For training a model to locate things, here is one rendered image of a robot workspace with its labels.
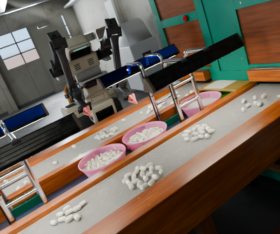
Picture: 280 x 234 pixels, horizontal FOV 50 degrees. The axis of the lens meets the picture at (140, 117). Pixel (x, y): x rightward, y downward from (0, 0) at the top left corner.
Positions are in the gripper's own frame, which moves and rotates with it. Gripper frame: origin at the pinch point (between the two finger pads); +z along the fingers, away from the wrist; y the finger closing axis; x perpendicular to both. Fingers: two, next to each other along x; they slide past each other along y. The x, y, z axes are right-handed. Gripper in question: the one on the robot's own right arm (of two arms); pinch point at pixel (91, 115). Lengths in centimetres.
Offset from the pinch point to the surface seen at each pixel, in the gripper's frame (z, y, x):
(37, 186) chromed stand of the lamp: 49, -54, -40
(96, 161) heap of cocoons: 43, -21, -21
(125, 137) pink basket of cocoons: 37.7, 1.4, -18.4
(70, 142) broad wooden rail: 6.1, -20.7, 8.3
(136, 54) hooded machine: -210, 211, 193
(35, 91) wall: -564, 109, 554
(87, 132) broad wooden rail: 5.0, -6.7, 8.3
